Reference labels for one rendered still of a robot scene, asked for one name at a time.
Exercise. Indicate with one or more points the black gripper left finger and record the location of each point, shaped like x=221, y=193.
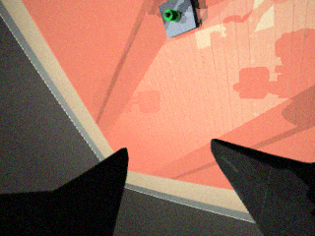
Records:
x=86, y=206

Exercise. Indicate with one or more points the green marker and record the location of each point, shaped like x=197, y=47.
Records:
x=171, y=15

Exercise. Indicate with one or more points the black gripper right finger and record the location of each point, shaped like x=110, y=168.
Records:
x=277, y=191

